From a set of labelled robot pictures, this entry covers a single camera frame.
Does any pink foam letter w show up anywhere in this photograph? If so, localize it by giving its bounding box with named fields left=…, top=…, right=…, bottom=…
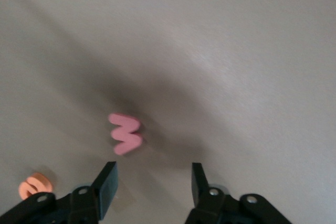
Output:
left=108, top=113, right=144, bottom=156

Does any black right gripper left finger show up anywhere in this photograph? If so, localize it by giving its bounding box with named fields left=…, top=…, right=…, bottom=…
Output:
left=67, top=161, right=119, bottom=224

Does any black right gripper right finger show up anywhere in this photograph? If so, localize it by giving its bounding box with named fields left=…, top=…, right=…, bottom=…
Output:
left=187, top=163, right=237, bottom=224

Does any orange foam letter e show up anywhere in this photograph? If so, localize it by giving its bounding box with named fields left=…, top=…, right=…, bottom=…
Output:
left=18, top=172, right=55, bottom=200

